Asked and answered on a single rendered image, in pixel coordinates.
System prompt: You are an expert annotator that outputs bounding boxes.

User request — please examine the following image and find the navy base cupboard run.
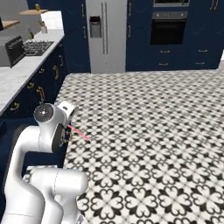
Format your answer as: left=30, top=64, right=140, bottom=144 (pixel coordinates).
left=0, top=37, right=68, bottom=121

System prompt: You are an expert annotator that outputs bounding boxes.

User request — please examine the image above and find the navy cupboard run with drawers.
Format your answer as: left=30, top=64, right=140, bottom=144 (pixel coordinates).
left=125, top=0, right=224, bottom=73

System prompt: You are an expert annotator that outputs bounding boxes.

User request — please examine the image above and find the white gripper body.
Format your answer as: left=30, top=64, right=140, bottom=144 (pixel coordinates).
left=66, top=115, right=74, bottom=131

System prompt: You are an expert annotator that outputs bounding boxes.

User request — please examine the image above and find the silver fridge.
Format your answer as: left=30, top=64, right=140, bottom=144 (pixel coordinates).
left=85, top=0, right=129, bottom=74

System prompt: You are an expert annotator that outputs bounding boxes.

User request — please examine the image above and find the silver built-in microwave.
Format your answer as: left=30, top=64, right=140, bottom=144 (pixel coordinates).
left=152, top=0, right=191, bottom=8

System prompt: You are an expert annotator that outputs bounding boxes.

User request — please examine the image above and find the black hob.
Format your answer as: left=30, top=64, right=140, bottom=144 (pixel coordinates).
left=22, top=39, right=55, bottom=57

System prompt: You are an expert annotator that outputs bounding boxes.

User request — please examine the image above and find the dark grey bottle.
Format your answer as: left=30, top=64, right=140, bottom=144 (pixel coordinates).
left=27, top=26, right=35, bottom=40

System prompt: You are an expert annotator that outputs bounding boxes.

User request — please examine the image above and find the grey toaster oven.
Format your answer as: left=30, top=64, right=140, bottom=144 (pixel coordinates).
left=0, top=35, right=26, bottom=69

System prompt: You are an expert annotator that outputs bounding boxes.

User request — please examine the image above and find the navy tall cupboard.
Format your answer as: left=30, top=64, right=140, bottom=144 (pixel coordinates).
left=26, top=0, right=92, bottom=74

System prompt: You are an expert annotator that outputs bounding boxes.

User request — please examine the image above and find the wooden wall shelf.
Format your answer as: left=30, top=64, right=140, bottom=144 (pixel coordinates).
left=18, top=9, right=49, bottom=16
left=0, top=19, right=21, bottom=30

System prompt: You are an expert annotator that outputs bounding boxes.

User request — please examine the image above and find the black wall oven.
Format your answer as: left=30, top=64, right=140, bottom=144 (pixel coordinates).
left=150, top=10, right=189, bottom=46

